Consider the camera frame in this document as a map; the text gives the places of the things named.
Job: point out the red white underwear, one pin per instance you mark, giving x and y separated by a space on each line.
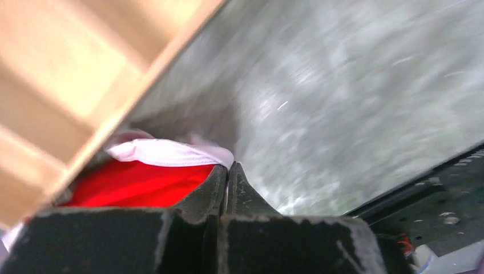
144 171

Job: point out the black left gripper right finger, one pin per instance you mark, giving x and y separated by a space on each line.
254 238

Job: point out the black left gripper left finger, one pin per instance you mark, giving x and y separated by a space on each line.
179 239

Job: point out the wooden compartment tray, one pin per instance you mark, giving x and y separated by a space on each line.
70 73

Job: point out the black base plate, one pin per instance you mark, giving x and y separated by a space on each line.
442 208

